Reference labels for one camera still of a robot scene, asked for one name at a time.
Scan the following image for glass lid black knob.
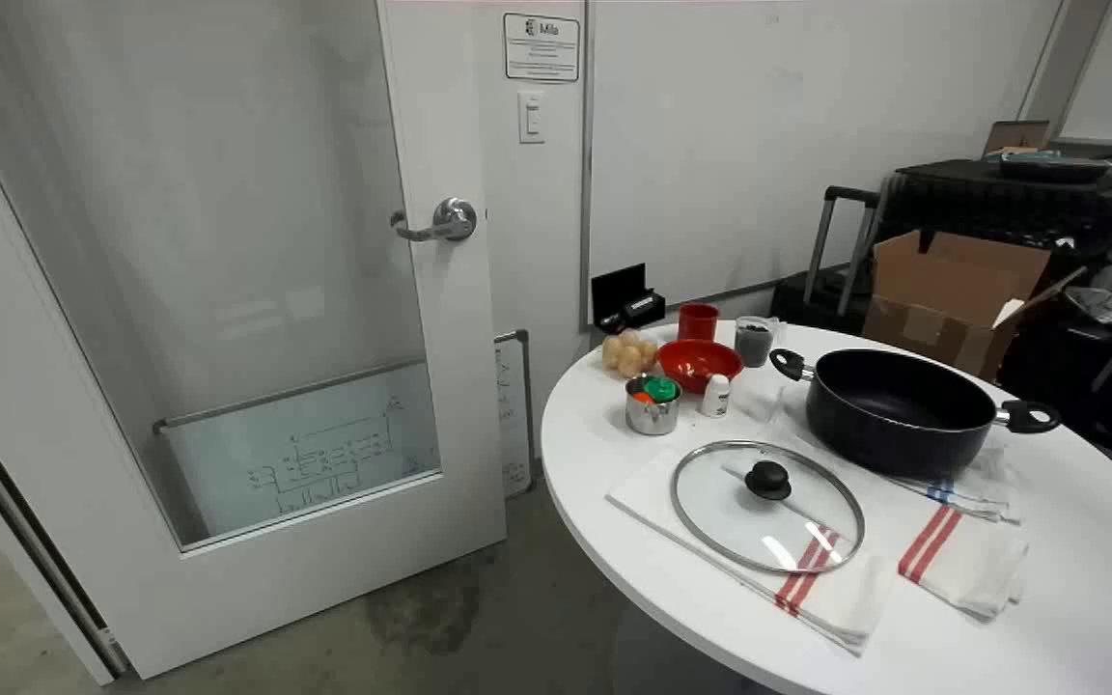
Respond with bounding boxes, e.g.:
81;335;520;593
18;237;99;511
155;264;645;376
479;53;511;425
667;437;870;580

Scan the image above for black cooking pot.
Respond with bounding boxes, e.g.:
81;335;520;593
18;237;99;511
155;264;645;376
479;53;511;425
768;343;1063;482

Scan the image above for beige bread roll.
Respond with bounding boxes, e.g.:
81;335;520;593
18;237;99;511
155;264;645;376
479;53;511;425
597;329;666;384

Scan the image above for open black box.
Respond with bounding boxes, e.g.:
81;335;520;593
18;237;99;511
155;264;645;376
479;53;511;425
588;258;671;335

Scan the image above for metal can with toys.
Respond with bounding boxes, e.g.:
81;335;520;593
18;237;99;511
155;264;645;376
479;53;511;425
623;370;682;439

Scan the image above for red bowl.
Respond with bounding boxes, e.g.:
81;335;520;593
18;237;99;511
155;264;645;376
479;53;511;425
653;335;744;397

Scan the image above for red mug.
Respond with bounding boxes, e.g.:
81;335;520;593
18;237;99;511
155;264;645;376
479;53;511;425
677;303;721;349

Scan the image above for white door frosted glass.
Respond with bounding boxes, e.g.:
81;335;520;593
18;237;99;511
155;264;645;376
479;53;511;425
0;0;511;685

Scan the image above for small white shaker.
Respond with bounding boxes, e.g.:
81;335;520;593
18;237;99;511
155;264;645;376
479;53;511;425
700;370;735;423

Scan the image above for clear cup dark contents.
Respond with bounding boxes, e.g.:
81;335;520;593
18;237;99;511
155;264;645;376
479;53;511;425
729;321;777;370

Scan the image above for white towel red stripes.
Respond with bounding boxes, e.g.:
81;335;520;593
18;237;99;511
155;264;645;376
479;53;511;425
855;465;1035;626
604;437;893;656

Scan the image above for brown cardboard box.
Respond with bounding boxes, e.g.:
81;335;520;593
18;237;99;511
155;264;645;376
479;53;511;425
860;230;1090;384

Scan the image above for white towel blue stripe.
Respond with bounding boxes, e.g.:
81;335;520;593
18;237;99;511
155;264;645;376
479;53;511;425
920;439;1030;531

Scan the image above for small brown box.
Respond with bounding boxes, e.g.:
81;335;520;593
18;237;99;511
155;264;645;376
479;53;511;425
978;115;1059;161

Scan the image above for white crumpled paper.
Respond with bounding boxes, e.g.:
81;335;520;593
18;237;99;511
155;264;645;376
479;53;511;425
1064;282;1112;334

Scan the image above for white wall vent panel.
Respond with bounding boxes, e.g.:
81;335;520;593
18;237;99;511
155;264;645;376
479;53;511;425
492;329;536;499

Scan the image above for silver door lever handle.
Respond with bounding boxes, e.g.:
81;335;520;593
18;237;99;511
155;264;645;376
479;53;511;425
386;192;479;249

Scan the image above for white light switch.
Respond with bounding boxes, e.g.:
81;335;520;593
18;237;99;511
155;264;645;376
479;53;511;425
515;85;550;148

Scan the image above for black luggage with handle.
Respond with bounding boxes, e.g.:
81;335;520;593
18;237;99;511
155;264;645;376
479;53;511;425
768;182;883;334

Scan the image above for white wall sign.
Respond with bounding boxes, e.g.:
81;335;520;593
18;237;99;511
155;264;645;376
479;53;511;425
498;8;582;89

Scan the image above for grey metal wall rail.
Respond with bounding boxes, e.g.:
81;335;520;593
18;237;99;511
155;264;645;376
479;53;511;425
0;365;135;685

